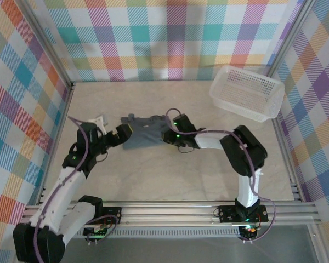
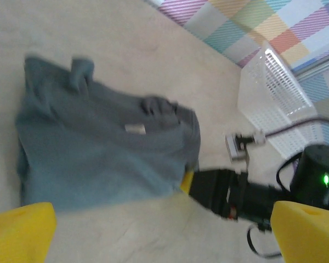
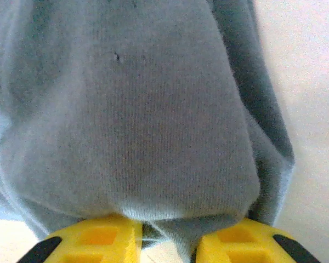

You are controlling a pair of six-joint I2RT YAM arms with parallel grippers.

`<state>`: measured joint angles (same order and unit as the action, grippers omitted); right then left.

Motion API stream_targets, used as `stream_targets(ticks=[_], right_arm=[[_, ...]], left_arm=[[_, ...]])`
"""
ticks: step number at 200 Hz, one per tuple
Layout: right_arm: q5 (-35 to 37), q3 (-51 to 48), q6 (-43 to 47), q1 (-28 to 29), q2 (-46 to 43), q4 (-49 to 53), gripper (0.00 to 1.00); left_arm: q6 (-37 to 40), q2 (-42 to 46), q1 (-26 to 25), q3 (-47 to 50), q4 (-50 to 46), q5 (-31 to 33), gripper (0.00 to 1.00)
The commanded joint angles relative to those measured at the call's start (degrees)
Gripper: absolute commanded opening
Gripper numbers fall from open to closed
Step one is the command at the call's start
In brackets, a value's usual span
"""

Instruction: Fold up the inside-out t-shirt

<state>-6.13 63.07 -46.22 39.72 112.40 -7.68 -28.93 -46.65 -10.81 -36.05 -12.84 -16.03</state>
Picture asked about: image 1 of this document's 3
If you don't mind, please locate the grey t-shirt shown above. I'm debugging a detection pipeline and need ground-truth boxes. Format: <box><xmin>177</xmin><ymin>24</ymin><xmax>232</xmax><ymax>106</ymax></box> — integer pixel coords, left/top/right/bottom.
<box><xmin>120</xmin><ymin>113</ymin><xmax>172</xmax><ymax>151</ymax></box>

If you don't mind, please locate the white perforated plastic basket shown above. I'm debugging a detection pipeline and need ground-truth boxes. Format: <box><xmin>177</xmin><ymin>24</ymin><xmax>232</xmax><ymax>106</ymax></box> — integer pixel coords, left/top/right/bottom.
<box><xmin>209</xmin><ymin>65</ymin><xmax>286</xmax><ymax>123</ymax></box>

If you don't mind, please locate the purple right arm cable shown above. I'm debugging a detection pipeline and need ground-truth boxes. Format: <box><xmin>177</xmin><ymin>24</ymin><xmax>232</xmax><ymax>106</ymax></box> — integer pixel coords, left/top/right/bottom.
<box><xmin>164</xmin><ymin>108</ymin><xmax>277</xmax><ymax>244</ymax></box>

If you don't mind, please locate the aluminium side rail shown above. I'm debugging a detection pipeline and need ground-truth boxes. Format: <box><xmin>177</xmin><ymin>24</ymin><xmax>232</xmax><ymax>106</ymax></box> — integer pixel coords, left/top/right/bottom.
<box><xmin>271</xmin><ymin>116</ymin><xmax>304</xmax><ymax>203</ymax></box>
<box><xmin>13</xmin><ymin>82</ymin><xmax>77</xmax><ymax>263</ymax></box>

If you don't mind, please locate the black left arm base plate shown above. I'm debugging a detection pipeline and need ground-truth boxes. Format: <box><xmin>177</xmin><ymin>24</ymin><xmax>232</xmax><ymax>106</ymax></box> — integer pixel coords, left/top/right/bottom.
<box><xmin>97</xmin><ymin>207</ymin><xmax>123</xmax><ymax>224</ymax></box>

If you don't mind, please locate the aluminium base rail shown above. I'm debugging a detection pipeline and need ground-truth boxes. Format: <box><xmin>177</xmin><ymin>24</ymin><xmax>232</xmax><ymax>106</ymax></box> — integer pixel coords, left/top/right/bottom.
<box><xmin>19</xmin><ymin>201</ymin><xmax>323</xmax><ymax>228</ymax></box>

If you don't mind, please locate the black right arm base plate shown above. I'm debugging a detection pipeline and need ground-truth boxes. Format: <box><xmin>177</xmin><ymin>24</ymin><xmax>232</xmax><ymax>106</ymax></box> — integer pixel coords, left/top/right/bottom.
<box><xmin>218</xmin><ymin>205</ymin><xmax>268</xmax><ymax>222</ymax></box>

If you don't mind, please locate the slotted grey cable duct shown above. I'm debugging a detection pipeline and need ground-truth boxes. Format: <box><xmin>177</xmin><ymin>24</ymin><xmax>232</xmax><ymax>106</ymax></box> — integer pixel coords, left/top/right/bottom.
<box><xmin>71</xmin><ymin>229</ymin><xmax>241</xmax><ymax>238</ymax></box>

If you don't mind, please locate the aluminium corner post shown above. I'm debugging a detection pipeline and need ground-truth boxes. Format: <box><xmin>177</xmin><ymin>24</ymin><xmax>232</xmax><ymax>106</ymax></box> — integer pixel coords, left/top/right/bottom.
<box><xmin>265</xmin><ymin>0</ymin><xmax>317</xmax><ymax>80</ymax></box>
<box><xmin>20</xmin><ymin>0</ymin><xmax>76</xmax><ymax>91</ymax></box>

